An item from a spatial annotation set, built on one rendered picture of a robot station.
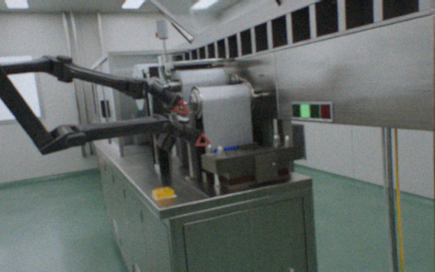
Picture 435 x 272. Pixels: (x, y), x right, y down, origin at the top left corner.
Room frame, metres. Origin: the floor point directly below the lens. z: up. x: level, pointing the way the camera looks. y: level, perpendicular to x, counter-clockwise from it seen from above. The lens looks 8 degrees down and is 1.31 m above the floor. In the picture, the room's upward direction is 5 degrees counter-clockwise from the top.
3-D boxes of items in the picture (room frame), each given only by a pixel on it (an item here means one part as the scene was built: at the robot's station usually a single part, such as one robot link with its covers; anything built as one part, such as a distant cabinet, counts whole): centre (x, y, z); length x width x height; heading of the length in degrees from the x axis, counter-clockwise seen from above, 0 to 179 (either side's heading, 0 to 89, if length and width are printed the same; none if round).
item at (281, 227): (2.58, 0.38, 0.43); 2.52 x 0.64 x 0.86; 22
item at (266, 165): (1.51, -0.20, 0.96); 0.10 x 0.03 x 0.11; 112
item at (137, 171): (2.58, 0.39, 0.88); 2.52 x 0.66 x 0.04; 22
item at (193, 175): (1.71, 0.12, 1.05); 0.06 x 0.05 x 0.31; 112
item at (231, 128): (1.68, -0.06, 1.10); 0.23 x 0.01 x 0.18; 112
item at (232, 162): (1.59, -0.15, 1.00); 0.40 x 0.16 x 0.06; 112
